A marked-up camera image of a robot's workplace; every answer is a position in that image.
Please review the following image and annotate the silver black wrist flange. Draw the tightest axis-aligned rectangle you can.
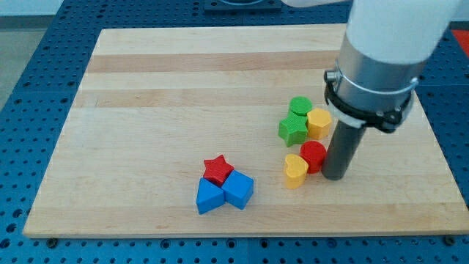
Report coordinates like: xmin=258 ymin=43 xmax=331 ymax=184
xmin=324 ymin=36 xmax=425 ymax=133

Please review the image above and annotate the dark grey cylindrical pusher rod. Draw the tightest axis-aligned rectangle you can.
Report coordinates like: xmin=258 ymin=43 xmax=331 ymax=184
xmin=321 ymin=121 xmax=366 ymax=180

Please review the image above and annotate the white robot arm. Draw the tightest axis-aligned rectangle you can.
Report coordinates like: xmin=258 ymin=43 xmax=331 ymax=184
xmin=322 ymin=0 xmax=462 ymax=180

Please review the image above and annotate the green star block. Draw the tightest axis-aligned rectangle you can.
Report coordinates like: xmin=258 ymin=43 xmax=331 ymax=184
xmin=278 ymin=111 xmax=308 ymax=147

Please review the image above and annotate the yellow heart block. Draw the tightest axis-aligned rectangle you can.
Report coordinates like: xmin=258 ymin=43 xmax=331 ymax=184
xmin=284 ymin=154 xmax=309 ymax=189

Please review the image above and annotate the red star block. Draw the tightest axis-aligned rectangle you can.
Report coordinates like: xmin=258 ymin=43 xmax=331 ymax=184
xmin=203 ymin=155 xmax=235 ymax=187

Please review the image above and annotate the yellow hexagon block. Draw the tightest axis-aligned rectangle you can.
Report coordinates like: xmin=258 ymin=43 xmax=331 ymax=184
xmin=307 ymin=109 xmax=332 ymax=140

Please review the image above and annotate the red cylinder block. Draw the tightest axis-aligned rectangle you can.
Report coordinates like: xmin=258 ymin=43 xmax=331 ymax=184
xmin=300 ymin=141 xmax=327 ymax=174

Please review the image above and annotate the green cylinder block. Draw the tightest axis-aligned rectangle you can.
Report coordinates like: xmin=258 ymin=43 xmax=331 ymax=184
xmin=289 ymin=96 xmax=313 ymax=117

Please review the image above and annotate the blue cube block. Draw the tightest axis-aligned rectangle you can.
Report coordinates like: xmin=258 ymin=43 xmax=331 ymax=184
xmin=221 ymin=170 xmax=254 ymax=210

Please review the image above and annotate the blue triangle block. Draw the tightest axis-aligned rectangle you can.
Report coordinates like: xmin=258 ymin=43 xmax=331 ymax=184
xmin=196 ymin=178 xmax=225 ymax=214

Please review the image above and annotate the light wooden board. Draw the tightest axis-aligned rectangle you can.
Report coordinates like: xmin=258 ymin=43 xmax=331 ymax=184
xmin=23 ymin=24 xmax=468 ymax=238

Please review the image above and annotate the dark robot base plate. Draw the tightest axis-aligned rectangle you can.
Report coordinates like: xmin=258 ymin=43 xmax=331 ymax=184
xmin=204 ymin=0 xmax=283 ymax=12

